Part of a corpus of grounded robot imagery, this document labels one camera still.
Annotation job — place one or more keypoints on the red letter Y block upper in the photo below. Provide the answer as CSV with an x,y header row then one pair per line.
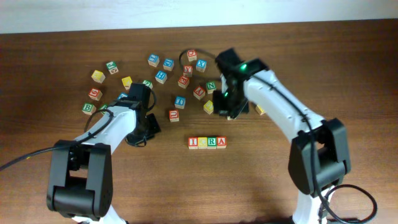
x,y
187,70

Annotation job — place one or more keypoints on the red letter A block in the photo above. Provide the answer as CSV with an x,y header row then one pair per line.
x,y
221,142

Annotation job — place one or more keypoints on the yellow block far left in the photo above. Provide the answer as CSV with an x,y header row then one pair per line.
x,y
98,76

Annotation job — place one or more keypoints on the green letter B block right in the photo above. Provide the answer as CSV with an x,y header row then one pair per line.
x,y
103,107

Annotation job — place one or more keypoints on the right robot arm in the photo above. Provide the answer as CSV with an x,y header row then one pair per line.
x,y
319,147

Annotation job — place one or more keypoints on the green letter Z block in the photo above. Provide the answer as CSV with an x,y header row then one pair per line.
x,y
148,84

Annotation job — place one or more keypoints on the green letter B block left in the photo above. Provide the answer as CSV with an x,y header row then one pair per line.
x,y
88,108

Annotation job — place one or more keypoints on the green letter J block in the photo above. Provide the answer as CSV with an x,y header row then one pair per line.
x,y
112,67

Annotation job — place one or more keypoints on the blue letter H block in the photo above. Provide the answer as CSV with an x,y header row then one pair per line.
x,y
161,77

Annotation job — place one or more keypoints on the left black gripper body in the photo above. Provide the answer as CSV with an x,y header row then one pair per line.
x,y
147,130

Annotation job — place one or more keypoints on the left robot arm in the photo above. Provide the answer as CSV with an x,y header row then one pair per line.
x,y
81,178

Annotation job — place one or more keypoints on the red letter I block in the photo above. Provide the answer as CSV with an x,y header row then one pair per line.
x,y
193,143

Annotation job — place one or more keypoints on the green letter N block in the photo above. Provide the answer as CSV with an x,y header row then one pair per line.
x,y
210,87

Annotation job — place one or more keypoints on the blue number 5 block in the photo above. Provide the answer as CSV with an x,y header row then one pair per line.
x,y
122,95

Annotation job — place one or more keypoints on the green letter b block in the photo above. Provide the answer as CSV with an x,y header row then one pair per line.
x,y
88,108
103,107

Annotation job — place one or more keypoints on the yellow letter S block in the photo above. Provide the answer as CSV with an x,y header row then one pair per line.
x,y
259,110

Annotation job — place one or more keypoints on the red letter Y block lower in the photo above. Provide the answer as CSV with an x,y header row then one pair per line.
x,y
199,92

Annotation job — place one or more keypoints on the yellow block upper middle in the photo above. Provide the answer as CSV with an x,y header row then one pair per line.
x,y
127,82

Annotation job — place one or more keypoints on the yellow letter C block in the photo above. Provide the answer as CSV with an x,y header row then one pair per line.
x,y
202,142

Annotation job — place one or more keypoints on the red letter C block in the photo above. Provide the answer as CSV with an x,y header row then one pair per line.
x,y
191,55

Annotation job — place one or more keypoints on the red letter E block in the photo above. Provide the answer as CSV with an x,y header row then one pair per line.
x,y
183,82

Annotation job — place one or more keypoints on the red letter y block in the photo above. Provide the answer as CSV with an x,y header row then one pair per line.
x,y
187,70
199,92

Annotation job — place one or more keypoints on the blue letter X block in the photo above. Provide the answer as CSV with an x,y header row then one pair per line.
x,y
201,65

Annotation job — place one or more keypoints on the green letter R block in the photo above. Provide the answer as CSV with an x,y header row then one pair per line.
x,y
211,143

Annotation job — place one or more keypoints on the yellow block centre right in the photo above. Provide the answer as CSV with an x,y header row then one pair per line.
x,y
208,107

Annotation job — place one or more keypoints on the blue letter T block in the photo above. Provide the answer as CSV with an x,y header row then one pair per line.
x,y
180,102

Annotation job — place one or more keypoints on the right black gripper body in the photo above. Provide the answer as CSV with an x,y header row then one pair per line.
x,y
229,102

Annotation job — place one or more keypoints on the red letter U block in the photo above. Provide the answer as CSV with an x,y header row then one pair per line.
x,y
174,115

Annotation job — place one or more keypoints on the blue letter D block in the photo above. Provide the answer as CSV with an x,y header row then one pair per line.
x,y
168,64

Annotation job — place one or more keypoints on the red number 9 block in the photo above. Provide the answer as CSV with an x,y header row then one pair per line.
x,y
95,94

